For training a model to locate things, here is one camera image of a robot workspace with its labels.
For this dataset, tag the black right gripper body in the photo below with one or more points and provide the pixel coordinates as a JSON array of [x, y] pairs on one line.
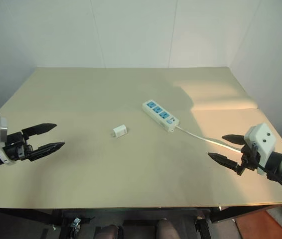
[[246, 159]]

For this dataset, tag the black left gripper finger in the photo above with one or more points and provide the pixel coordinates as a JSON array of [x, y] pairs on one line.
[[41, 127], [48, 148]]

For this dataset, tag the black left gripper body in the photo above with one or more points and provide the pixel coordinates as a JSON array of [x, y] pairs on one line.
[[15, 149]]

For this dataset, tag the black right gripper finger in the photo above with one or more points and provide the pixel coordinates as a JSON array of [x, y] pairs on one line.
[[222, 159], [233, 138]]

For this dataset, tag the white plug adapter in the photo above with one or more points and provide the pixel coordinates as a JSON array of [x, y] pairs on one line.
[[120, 130]]

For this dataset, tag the white power strip blue sockets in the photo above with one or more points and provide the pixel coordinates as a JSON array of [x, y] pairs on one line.
[[160, 113]]

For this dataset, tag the small metal clamp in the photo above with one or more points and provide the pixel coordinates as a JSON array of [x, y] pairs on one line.
[[75, 224]]

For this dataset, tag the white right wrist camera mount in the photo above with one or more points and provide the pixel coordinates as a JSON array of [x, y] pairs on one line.
[[261, 142]]

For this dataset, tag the black table frame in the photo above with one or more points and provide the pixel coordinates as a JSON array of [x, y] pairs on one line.
[[136, 206]]

